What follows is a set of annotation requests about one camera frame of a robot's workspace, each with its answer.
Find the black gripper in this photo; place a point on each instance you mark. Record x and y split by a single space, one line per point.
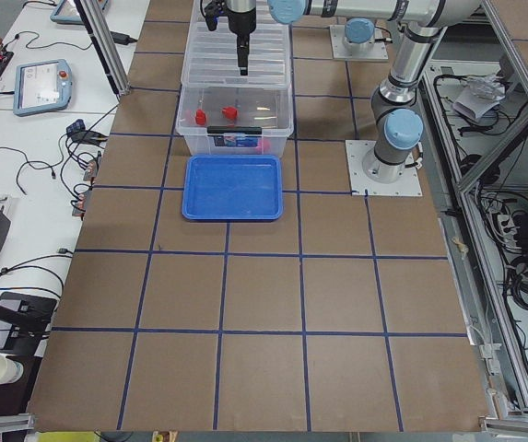
239 22

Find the clear plastic box lid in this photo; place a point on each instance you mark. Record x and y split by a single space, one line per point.
211 56

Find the red block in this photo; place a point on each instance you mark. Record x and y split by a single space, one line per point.
263 146
200 117
230 113

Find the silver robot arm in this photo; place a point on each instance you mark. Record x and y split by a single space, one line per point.
360 31
400 128

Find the clear plastic storage box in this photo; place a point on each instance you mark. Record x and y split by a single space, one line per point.
235 121

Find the blue plastic tray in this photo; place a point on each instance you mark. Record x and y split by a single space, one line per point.
233 188

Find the teach pendant with screen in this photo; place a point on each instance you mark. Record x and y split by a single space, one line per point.
42 87

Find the black box latch handle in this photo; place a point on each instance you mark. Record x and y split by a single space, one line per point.
245 130

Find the aluminium frame post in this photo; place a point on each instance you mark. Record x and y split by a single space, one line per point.
102 41

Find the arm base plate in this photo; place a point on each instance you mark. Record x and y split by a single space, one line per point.
372 50
370 177

